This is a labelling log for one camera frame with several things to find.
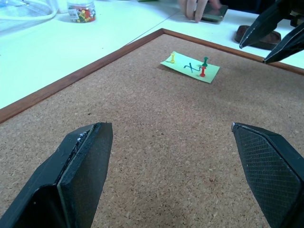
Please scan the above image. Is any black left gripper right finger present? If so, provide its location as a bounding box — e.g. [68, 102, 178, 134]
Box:
[230, 122, 304, 228]

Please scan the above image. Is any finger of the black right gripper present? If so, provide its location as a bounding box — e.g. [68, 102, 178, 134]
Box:
[239, 0, 295, 49]
[263, 22, 304, 65]

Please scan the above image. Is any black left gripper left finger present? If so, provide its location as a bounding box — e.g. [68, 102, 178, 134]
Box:
[0, 122, 114, 228]

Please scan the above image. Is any green paper note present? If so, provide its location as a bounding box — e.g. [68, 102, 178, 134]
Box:
[160, 50, 221, 85]

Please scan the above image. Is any clear jar of push pins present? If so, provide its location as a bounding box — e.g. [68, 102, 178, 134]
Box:
[66, 0, 97, 24]

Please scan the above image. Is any person's bare hand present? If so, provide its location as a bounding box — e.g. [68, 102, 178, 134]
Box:
[178, 0, 220, 23]

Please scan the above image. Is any brown round object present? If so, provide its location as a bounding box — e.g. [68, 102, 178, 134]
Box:
[235, 24, 282, 51]

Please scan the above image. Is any clear plastic bag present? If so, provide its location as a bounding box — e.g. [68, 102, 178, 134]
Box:
[0, 0, 60, 33]

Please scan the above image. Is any cork board with wooden frame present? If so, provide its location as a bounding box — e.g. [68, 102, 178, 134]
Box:
[0, 28, 304, 228]

